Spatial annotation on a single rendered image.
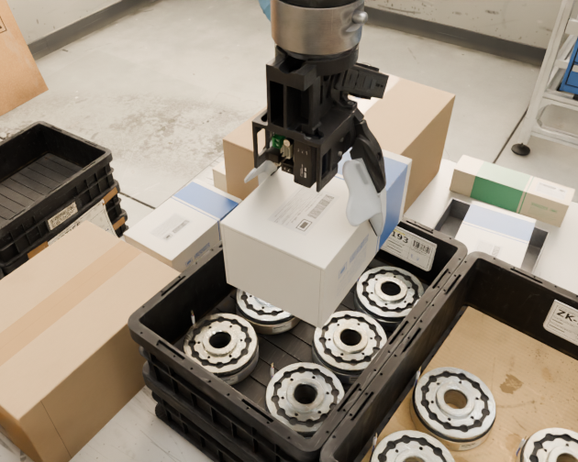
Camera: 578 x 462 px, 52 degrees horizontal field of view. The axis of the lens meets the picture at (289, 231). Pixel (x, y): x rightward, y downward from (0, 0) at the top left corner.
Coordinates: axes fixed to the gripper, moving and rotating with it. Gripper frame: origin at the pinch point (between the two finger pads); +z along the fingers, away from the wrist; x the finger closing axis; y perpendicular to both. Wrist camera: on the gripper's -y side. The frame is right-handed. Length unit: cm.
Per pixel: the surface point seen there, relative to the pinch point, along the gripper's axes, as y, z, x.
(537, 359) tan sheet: -15.9, 27.9, 26.8
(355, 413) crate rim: 10.4, 17.9, 11.0
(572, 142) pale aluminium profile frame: -193, 101, 14
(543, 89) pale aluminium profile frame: -192, 81, -3
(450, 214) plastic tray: -53, 40, 2
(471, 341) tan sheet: -14.0, 27.9, 17.9
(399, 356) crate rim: 0.8, 17.7, 12.0
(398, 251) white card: -21.4, 23.9, 2.7
